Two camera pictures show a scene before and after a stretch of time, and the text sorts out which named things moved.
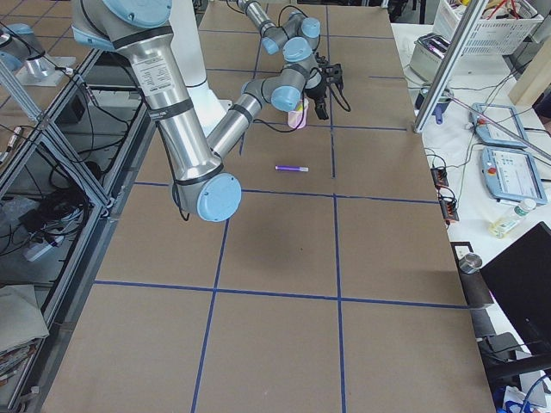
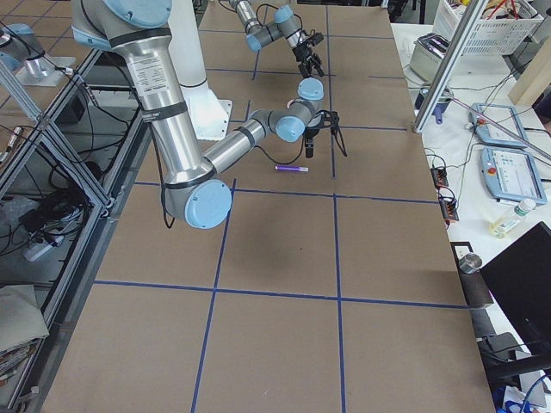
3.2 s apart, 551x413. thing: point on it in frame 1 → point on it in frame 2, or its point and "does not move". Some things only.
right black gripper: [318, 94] → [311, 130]
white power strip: [34, 252] does not move
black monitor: [519, 279] does not move
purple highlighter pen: [291, 168] does not move
